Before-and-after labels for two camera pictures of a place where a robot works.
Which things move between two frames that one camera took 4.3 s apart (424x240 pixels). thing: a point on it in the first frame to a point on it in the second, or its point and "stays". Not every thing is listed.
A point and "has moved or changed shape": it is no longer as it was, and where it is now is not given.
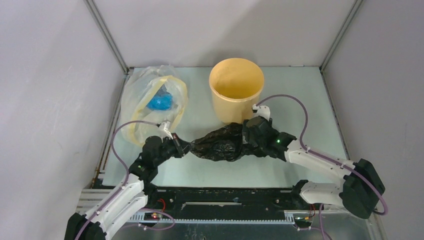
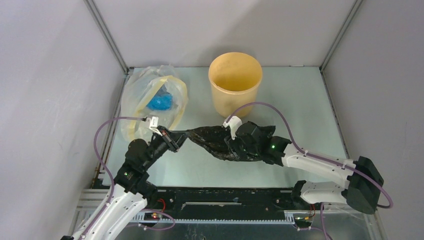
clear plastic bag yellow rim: (151, 95) stays
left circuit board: (151, 216) stays
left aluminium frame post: (105, 31) stays
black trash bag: (225, 144) has moved or changed shape
